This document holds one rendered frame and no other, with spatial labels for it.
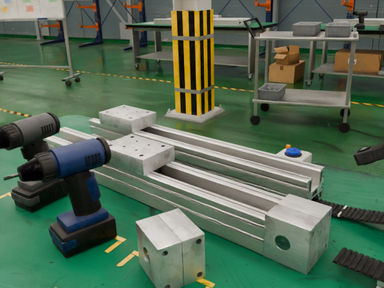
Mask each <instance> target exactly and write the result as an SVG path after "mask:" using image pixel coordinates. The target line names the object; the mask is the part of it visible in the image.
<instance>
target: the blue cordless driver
mask: <svg viewBox="0 0 384 288"><path fill-rule="evenodd" d="M110 159H111V150H110V147H109V144H108V143H107V141H106V140H105V139H103V138H102V137H98V138H91V139H87V140H84V141H80V142H76V143H72V144H69V145H64V146H61V147H56V148H53V149H50V150H49V152H48V151H44V152H41V153H37V154H34V158H33V159H31V160H29V161H27V162H26V163H24V164H22V165H20V166H18V168H17V172H18V173H16V174H13V175H9V176H6V177H4V178H3V180H4V181H6V180H8V179H12V178H16V177H19V178H20V180H21V181H22V182H30V181H41V182H42V183H47V182H50V181H54V180H55V179H56V178H57V179H61V180H60V183H61V186H62V189H63V192H64V193H65V194H67V193H68V195H69V198H70V202H71V205H72V208H73V209H72V210H70V211H67V212H65V213H62V214H59V215H57V222H54V223H52V224H51V225H50V227H49V234H50V236H51V237H52V241H53V244H55V246H56V247H57V248H58V250H59V251H60V252H61V253H62V254H63V256H64V257H65V258H70V257H72V256H74V255H76V254H79V253H81V252H83V251H85V250H88V249H90V248H92V247H94V246H97V245H99V244H102V243H104V242H106V241H108V240H111V239H113V238H115V237H116V236H117V228H116V222H115V218H114V217H113V216H112V215H111V214H110V213H108V211H107V210H106V209H105V208H104V207H103V206H102V205H101V202H100V200H99V198H100V197H101V193H100V190H99V187H98V184H97V180H96V178H95V174H94V172H92V171H89V170H91V169H95V168H98V167H101V166H103V165H105V164H108V163H109V162H110Z"/></svg>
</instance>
